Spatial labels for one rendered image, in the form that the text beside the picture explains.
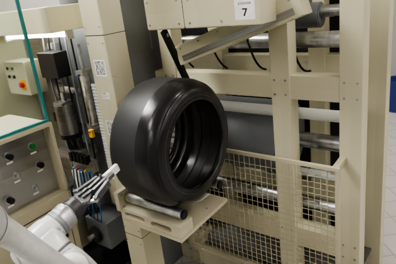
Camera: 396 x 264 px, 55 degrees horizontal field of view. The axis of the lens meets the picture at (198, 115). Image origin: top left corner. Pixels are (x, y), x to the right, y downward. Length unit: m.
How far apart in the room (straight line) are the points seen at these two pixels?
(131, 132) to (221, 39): 0.62
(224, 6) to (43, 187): 1.24
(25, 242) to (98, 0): 1.05
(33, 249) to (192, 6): 1.13
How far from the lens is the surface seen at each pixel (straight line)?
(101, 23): 1.72
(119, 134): 1.54
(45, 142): 2.03
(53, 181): 2.10
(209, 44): 1.83
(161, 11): 1.81
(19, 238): 1.01
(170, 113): 1.47
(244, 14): 1.56
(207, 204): 1.89
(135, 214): 1.82
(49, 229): 1.30
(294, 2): 1.61
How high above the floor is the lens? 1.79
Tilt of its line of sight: 18 degrees down
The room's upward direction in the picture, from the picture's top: 7 degrees counter-clockwise
